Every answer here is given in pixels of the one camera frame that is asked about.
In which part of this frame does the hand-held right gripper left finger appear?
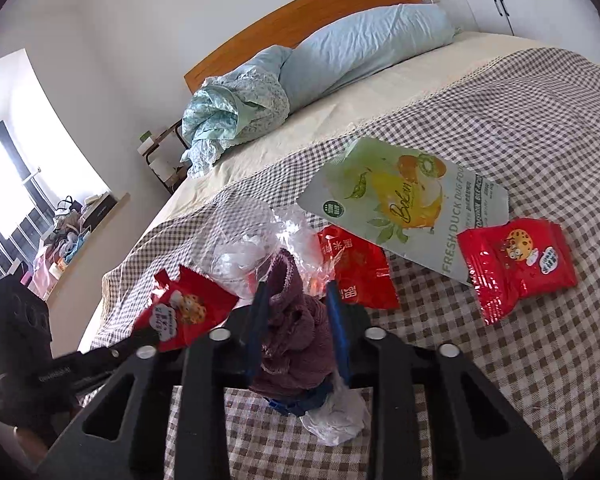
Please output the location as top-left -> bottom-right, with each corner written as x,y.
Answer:
35,280 -> 271,480

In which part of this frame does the plain red packet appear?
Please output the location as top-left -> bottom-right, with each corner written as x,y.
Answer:
314,225 -> 401,311

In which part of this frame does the black flat box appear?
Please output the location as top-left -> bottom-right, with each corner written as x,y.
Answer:
80,195 -> 118,221

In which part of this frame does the dark framed window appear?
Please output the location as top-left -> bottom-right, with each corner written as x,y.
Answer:
0,120 -> 43,341

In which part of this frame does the maroon knitted sock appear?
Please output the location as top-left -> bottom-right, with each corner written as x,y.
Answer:
250,247 -> 338,401

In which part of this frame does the light blue pillow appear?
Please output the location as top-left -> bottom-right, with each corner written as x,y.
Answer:
279,2 -> 456,111

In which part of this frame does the red cookie packet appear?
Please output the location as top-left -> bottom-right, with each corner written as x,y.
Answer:
130,265 -> 240,353
456,216 -> 579,327

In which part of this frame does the white green food pouch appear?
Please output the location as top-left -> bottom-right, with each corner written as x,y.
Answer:
296,136 -> 511,287

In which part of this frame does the dark metal nightstand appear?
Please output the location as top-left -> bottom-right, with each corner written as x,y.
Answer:
137,120 -> 193,196

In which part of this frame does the pink bag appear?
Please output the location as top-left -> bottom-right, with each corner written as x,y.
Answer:
27,252 -> 56,291

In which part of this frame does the wooden headboard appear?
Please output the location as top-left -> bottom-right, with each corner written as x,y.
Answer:
182,0 -> 423,95

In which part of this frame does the white wardrobe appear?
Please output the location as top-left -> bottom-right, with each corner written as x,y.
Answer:
442,0 -> 600,68

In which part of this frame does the white tissue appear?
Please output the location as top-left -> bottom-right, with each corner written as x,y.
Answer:
300,385 -> 373,448

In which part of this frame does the floral green quilt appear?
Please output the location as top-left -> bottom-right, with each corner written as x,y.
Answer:
180,45 -> 292,180

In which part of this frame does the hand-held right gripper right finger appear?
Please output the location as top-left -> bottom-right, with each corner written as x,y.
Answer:
325,280 -> 563,480

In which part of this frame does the metal window railing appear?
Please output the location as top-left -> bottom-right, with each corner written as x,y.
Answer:
0,165 -> 43,311

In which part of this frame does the cream bed sheet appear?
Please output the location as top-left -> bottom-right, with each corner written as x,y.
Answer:
77,32 -> 600,351

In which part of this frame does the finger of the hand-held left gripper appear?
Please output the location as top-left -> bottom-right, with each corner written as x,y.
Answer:
50,329 -> 161,376
72,366 -> 126,395

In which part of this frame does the crinkled clear wrapper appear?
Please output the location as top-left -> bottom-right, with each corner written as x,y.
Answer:
271,205 -> 343,293

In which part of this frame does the brown checkered blanket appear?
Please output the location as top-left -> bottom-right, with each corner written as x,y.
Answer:
80,47 -> 600,480

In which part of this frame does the windowsill clutter pile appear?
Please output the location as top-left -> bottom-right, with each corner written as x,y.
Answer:
22,195 -> 118,301

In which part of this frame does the black handbag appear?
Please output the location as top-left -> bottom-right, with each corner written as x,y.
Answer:
55,196 -> 83,226

